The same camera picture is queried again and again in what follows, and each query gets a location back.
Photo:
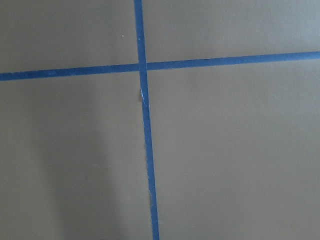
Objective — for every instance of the horizontal blue tape strip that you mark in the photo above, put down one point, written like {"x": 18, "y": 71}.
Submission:
{"x": 162, "y": 65}

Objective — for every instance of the vertical blue tape strip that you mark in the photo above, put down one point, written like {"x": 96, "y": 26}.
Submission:
{"x": 143, "y": 75}

